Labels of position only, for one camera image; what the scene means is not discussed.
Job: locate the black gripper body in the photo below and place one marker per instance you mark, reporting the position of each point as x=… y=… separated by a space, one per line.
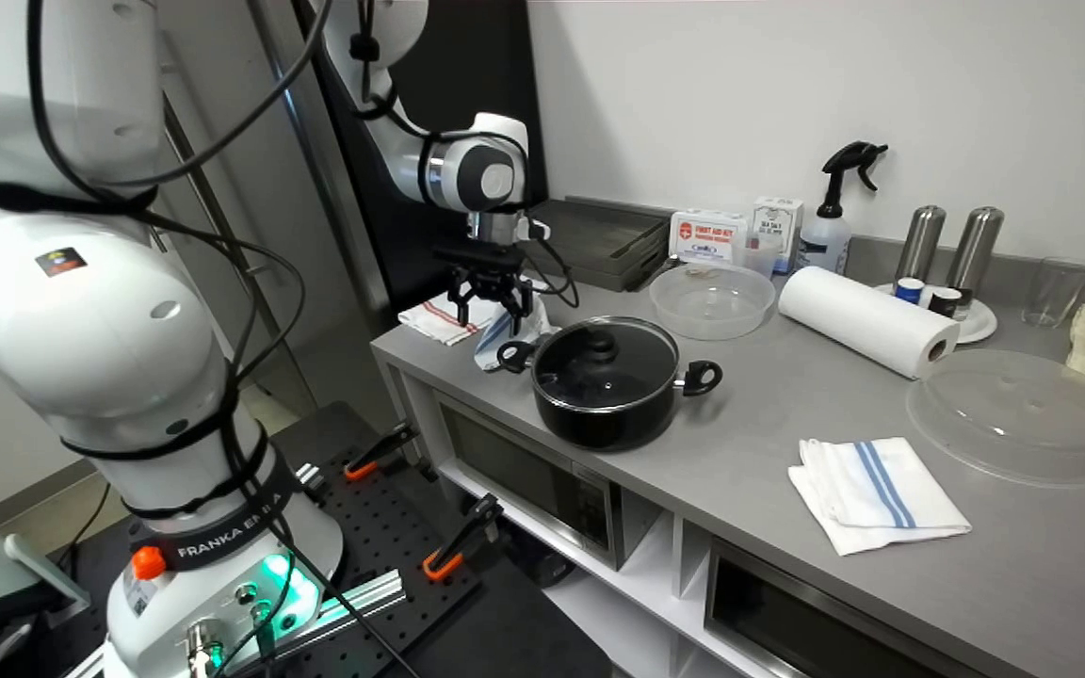
x=491 y=285

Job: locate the glass pot lid black knob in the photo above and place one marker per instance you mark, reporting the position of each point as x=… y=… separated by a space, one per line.
x=603 y=364

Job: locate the black cooking pot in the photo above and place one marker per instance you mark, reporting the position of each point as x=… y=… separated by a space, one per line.
x=603 y=418

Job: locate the orange knob on robot base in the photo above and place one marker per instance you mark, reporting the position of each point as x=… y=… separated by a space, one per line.
x=147 y=561

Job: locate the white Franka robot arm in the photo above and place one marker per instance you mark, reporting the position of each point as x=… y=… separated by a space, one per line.
x=91 y=342

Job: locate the white towel red stripe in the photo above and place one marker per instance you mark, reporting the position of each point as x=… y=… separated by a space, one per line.
x=431 y=322

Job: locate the crumpled white cloth blue stripe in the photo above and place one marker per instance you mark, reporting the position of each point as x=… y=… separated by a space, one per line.
x=499 y=343

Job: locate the dark grey tray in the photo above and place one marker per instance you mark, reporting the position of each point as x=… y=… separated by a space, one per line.
x=603 y=246

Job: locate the grey counter cabinet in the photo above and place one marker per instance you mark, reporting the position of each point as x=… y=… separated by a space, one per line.
x=528 y=482

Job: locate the clear plastic bowl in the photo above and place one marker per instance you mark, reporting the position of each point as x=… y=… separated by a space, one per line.
x=715 y=304

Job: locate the white box red logo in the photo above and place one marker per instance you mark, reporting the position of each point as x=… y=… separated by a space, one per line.
x=710 y=234

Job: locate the black tall panel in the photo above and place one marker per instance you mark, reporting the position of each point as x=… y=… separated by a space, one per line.
x=470 y=78

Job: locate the black perforated robot table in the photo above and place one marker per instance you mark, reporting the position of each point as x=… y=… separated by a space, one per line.
x=393 y=530

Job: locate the spray bottle black trigger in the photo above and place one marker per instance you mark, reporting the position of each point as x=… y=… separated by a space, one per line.
x=829 y=230

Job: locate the white paper towel roll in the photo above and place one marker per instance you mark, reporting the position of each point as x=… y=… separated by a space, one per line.
x=863 y=318

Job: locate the small jar blue lid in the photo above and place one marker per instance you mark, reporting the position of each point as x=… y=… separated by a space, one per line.
x=911 y=290

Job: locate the folded white towel blue stripe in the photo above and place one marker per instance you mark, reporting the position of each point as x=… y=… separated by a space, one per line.
x=874 y=495

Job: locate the small jar black lid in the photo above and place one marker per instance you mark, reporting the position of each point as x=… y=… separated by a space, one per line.
x=943 y=304

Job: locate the white plate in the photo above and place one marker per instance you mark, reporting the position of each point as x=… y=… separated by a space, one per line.
x=979 y=327

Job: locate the clear plastic dome cover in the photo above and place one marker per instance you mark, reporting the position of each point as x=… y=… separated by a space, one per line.
x=1019 y=417

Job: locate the clear drinking glass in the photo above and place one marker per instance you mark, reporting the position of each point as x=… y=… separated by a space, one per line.
x=1058 y=304

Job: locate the aluminium rail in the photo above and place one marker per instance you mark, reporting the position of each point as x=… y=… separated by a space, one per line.
x=361 y=595

